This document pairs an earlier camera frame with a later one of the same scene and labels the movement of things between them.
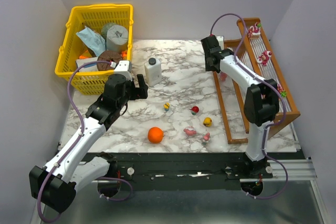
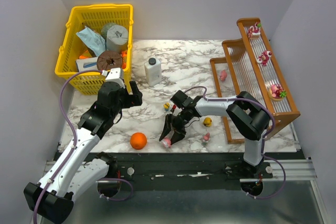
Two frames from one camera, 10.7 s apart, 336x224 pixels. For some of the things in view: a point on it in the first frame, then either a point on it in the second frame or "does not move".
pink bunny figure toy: x=206 y=138 does not move
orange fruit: x=155 y=135 → x=138 y=140
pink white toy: x=190 y=131 → x=166 y=142
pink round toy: x=223 y=76 does not move
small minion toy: x=166 y=106 does not move
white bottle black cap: x=153 y=69 does not move
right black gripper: x=210 y=48 → x=177 y=122
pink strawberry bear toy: x=264 y=57 does not move
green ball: x=105 y=29 does not move
